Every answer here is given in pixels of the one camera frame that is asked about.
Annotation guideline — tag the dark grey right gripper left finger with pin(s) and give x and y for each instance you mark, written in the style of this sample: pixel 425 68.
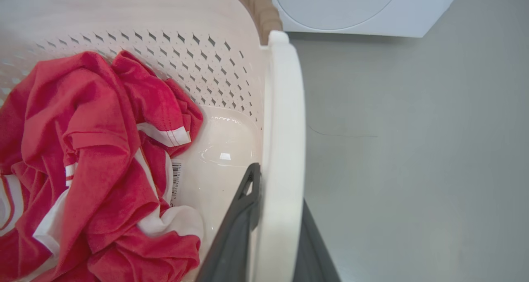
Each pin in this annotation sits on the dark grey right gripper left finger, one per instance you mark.
pixel 231 244

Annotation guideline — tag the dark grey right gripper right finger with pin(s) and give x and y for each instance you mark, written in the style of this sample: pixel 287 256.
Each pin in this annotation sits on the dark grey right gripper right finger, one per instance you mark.
pixel 310 253

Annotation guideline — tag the white plastic laundry basket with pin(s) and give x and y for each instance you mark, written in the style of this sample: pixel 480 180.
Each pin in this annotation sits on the white plastic laundry basket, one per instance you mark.
pixel 231 58

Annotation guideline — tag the white barcode label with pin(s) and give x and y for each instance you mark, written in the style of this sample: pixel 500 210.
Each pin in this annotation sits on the white barcode label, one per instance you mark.
pixel 176 183

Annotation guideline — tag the red and white shirt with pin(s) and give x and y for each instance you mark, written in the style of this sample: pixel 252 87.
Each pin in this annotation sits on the red and white shirt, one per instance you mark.
pixel 95 170

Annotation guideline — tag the white washing machine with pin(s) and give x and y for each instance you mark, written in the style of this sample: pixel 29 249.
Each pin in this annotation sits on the white washing machine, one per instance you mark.
pixel 372 13

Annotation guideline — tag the round washing machine door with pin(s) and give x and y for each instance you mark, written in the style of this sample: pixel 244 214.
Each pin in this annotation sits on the round washing machine door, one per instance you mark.
pixel 334 5

